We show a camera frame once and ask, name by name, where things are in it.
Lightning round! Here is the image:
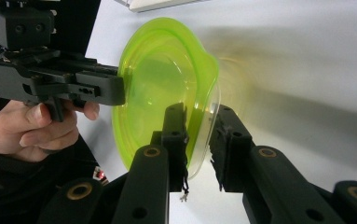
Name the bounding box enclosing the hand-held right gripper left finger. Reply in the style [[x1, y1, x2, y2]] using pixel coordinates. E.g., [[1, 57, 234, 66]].
[[111, 102, 189, 224]]

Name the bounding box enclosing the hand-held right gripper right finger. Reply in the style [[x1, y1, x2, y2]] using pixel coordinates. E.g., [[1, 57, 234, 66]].
[[209, 105, 347, 224]]

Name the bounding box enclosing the green plastic bowl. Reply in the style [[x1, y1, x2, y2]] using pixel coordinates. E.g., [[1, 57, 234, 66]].
[[111, 17, 222, 181]]

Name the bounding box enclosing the white wire shelf rack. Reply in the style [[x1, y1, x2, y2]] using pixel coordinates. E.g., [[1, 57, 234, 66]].
[[114, 0, 213, 13]]

